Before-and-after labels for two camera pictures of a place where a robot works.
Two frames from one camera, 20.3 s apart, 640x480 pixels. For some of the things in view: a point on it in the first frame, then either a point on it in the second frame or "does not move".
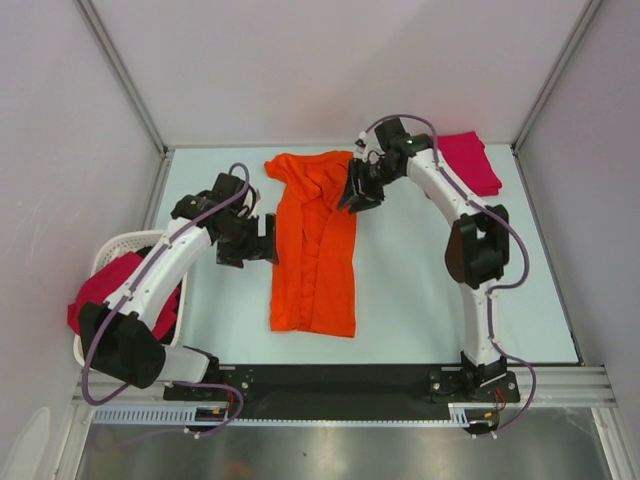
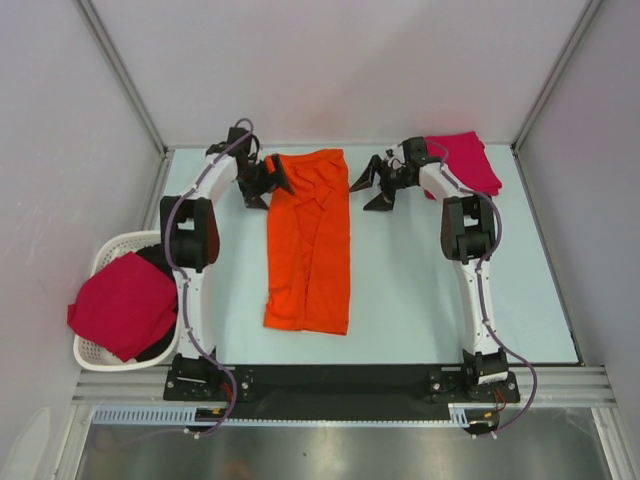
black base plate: (349, 391) does not move
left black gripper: (259, 247) to (252, 196)
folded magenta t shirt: (465, 153) does not move
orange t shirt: (314, 269) does not move
